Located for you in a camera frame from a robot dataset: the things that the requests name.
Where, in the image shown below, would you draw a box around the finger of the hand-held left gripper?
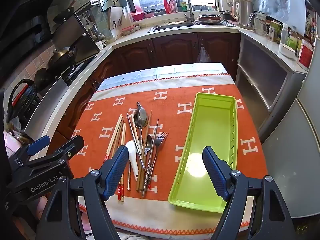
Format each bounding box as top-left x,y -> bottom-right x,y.
24,135 -> 85,169
15,135 -> 50,161

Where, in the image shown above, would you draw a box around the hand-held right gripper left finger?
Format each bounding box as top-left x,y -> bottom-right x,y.
37,145 -> 129,240

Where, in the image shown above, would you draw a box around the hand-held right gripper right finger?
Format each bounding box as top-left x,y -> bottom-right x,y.
202,146 -> 297,240

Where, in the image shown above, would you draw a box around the white ceramic spoon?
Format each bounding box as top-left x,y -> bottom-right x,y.
124,140 -> 140,181

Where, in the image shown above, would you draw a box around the light wooden chopstick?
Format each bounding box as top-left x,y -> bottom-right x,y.
117,123 -> 127,201
104,114 -> 123,165
110,116 -> 125,157

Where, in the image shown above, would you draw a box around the smooth metal chopstick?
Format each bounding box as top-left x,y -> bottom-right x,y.
126,112 -> 146,170

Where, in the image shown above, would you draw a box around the green plastic utensil tray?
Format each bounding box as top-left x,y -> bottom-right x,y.
167,92 -> 238,213

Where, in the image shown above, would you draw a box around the small wooden-handled metal spoon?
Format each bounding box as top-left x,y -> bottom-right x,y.
140,135 -> 154,192

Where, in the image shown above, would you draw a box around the ridged metal chopstick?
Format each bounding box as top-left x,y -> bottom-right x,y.
142,119 -> 159,197

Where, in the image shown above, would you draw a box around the brown red-banded wooden chopstick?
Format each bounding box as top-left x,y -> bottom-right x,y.
136,110 -> 153,192

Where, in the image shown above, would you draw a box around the metal fork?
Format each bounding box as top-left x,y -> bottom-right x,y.
146,132 -> 169,180

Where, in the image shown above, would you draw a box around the large metal spoon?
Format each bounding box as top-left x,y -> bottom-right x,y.
133,107 -> 149,170

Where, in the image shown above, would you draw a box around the person's left hand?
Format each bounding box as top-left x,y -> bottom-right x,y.
35,196 -> 52,220

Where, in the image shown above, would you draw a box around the orange patterned blanket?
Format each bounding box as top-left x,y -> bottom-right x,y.
71,74 -> 269,238

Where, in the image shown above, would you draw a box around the gas stove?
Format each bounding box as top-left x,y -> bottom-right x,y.
59,55 -> 98,85

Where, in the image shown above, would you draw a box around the black wok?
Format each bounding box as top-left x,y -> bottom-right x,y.
47,45 -> 78,73

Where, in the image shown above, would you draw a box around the metal-framed cabinet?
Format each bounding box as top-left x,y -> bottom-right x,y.
235,31 -> 308,143

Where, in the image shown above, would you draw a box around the stainless steel panel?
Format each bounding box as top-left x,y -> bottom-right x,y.
47,1 -> 100,63

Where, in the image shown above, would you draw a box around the hanging plastic bag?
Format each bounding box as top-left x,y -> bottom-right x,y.
196,46 -> 212,63

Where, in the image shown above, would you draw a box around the black range hood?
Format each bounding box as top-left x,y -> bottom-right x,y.
0,0 -> 63,63

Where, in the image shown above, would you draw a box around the dark wooden kitchen cabinets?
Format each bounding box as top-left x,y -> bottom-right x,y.
54,31 -> 242,140

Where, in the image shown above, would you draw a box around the pink food container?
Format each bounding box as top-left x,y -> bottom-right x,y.
121,25 -> 140,36

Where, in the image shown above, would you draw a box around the white bowl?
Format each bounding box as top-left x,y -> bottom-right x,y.
279,43 -> 297,59

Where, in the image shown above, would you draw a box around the wooden cutting board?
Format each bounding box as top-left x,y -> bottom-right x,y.
107,6 -> 123,30

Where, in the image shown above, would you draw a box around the red labelled container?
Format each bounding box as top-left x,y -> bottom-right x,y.
297,39 -> 314,71

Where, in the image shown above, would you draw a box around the stainless steel sink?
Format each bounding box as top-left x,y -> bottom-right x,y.
147,21 -> 198,33

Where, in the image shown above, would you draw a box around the stack of dishes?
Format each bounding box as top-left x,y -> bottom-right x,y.
197,14 -> 224,25

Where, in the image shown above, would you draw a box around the pink basin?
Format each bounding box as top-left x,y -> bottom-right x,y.
131,11 -> 145,22

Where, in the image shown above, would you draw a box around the clear plastic bottle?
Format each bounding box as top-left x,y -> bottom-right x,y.
280,23 -> 289,45

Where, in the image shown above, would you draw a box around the glass pitcher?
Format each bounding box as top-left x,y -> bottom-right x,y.
249,11 -> 269,37

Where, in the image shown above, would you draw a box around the steel electric kettle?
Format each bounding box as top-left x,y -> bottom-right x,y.
231,0 -> 254,30

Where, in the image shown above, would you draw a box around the metal kitchen faucet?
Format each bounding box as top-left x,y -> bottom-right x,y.
176,0 -> 195,25

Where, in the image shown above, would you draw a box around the red spray bottle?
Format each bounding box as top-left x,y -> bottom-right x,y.
162,0 -> 173,14

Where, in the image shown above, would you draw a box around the black bag with red handles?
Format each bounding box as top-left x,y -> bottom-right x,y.
6,79 -> 38,128

